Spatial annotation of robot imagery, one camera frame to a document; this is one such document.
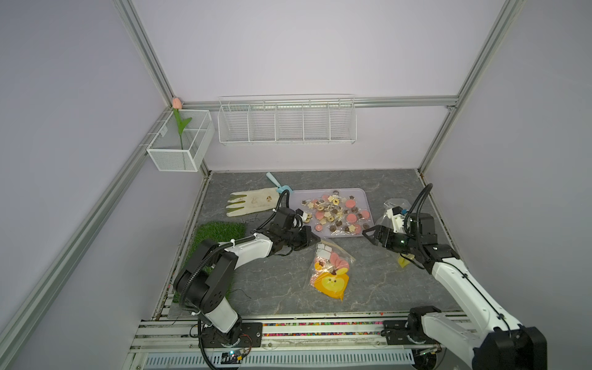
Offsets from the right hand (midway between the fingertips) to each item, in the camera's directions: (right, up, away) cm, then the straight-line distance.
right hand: (370, 233), depth 82 cm
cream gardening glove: (-47, +11, +27) cm, 55 cm away
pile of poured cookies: (-9, +5, +19) cm, 22 cm away
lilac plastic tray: (-26, +14, +30) cm, 42 cm away
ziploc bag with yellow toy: (-14, -14, +1) cm, 20 cm away
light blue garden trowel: (-36, +17, +31) cm, 50 cm away
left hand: (-18, -3, +3) cm, 18 cm away
